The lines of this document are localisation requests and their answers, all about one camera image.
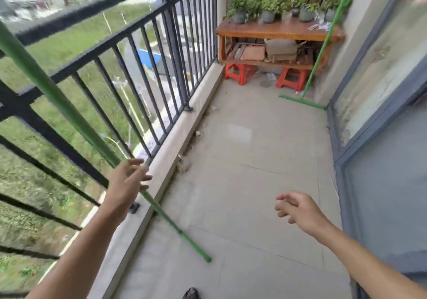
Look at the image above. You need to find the person's right hand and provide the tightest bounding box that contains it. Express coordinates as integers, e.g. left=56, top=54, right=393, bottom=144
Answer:
left=274, top=190, right=331, bottom=240

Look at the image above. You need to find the person's left hand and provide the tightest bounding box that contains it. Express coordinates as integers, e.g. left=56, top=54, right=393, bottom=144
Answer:
left=103, top=158, right=153, bottom=216

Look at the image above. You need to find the person's right forearm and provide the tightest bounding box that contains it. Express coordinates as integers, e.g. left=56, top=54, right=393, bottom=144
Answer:
left=314, top=221, right=427, bottom=299

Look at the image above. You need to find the person's left forearm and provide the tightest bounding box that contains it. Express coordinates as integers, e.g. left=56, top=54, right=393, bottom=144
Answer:
left=25, top=205, right=131, bottom=299

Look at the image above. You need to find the crumpled grey litter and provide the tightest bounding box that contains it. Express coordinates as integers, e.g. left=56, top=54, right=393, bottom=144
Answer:
left=176, top=155, right=192, bottom=173

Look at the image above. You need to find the green pole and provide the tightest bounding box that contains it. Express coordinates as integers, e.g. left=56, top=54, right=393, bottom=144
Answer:
left=0, top=20, right=213, bottom=263

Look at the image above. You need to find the red plastic stool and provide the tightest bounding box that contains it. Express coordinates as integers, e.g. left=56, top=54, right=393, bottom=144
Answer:
left=224, top=63, right=255, bottom=86
left=276, top=67, right=309, bottom=93

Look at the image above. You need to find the black metal balcony railing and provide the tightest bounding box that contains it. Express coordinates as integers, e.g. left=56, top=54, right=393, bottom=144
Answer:
left=0, top=0, right=219, bottom=299

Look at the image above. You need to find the grey framed glass sliding door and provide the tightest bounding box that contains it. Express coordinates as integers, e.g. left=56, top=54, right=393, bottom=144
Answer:
left=326, top=0, right=427, bottom=299

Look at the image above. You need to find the red brick tile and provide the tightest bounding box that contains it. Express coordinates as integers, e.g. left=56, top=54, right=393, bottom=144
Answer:
left=240, top=45, right=267, bottom=62

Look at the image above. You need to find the green floor squeegee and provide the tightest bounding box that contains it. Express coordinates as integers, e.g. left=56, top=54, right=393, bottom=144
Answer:
left=279, top=0, right=357, bottom=111

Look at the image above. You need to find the cardboard box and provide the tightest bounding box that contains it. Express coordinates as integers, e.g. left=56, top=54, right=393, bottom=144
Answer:
left=264, top=38, right=300, bottom=63

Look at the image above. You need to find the wooden bench table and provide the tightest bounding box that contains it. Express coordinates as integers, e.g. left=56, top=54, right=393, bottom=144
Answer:
left=215, top=19, right=346, bottom=73

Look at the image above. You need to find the row of potted green plants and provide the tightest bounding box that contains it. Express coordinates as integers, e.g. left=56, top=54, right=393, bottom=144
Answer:
left=226, top=0, right=353, bottom=25

